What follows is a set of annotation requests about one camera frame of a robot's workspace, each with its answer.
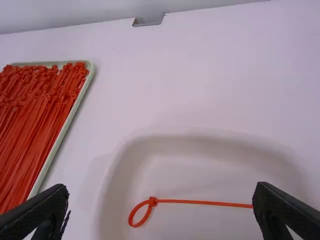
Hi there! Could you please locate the pale tray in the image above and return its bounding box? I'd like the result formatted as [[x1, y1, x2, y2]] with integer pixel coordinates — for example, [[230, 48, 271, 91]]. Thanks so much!
[[0, 59, 98, 201]]

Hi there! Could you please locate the orange cable tie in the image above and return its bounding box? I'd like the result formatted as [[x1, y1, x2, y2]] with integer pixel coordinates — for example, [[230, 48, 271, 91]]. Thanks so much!
[[128, 196, 255, 229]]

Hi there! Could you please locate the row of orange cable ties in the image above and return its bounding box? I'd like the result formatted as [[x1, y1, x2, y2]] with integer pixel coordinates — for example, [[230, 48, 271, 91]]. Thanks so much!
[[0, 62, 90, 216]]

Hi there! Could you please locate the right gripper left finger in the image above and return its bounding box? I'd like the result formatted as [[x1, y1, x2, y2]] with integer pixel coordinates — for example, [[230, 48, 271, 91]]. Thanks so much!
[[0, 183, 72, 240]]

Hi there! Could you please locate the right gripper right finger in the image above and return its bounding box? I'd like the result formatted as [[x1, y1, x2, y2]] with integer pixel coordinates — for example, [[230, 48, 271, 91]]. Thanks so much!
[[251, 181, 320, 240]]

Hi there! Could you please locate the white dish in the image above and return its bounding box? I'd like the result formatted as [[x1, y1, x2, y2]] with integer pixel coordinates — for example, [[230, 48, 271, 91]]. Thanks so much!
[[92, 128, 307, 240]]

